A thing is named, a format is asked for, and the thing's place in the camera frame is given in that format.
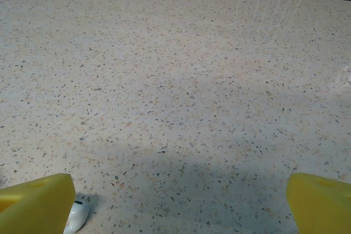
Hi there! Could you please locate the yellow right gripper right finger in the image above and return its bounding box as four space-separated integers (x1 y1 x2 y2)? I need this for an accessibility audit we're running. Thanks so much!
286 173 351 234

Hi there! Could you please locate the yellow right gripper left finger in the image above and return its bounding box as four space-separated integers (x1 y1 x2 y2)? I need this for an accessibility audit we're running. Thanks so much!
0 173 77 234

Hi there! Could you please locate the white wireless earbud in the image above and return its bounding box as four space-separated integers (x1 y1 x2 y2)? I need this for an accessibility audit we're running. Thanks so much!
63 194 90 234

